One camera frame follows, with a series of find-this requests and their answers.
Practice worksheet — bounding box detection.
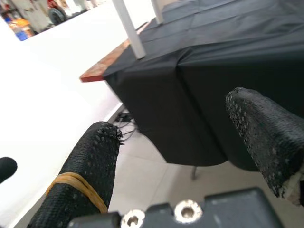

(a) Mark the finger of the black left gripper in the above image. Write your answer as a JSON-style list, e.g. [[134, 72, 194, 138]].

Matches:
[[0, 156, 18, 184]]

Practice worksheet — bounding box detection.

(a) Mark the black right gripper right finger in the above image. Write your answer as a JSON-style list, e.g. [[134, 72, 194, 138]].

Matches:
[[225, 87, 304, 206]]

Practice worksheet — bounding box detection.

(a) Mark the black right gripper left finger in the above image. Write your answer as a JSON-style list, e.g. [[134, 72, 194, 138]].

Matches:
[[27, 121, 124, 228]]

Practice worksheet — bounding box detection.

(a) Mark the white plastic table leg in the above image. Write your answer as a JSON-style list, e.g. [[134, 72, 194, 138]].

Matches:
[[152, 0, 165, 24], [113, 0, 147, 60]]

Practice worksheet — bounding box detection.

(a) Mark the black tablecloth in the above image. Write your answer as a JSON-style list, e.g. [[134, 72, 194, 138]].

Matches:
[[103, 0, 304, 172]]

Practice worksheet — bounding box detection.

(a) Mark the red brown wooden table board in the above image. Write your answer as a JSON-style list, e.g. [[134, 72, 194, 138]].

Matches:
[[79, 22, 150, 83]]

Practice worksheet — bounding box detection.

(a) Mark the blue plastic crate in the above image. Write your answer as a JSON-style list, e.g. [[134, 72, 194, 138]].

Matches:
[[14, 30, 31, 41]]

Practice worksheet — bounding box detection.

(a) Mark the black rubber wheel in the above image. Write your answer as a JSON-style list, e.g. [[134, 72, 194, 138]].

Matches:
[[48, 5, 69, 25]]

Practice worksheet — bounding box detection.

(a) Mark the black floor cable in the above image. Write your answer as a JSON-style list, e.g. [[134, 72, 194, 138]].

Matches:
[[113, 111, 140, 141]]

